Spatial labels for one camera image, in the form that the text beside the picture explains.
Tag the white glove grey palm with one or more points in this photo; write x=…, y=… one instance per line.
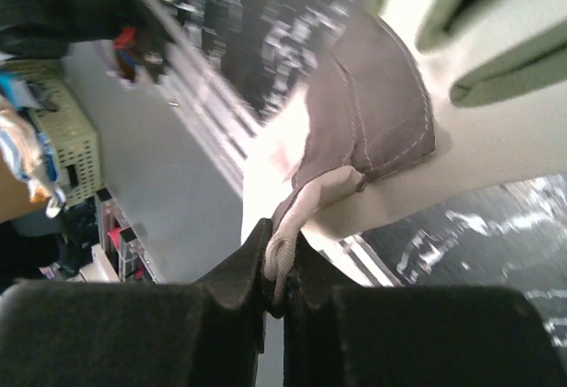
x=417, y=101

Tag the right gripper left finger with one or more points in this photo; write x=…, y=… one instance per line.
x=207, y=333

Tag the aluminium front rail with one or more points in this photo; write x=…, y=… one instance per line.
x=229, y=66

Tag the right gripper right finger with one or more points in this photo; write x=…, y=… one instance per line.
x=338, y=333

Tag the green perforated crate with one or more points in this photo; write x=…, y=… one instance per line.
x=71, y=142

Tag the right black base bracket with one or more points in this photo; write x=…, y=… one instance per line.
x=46, y=29

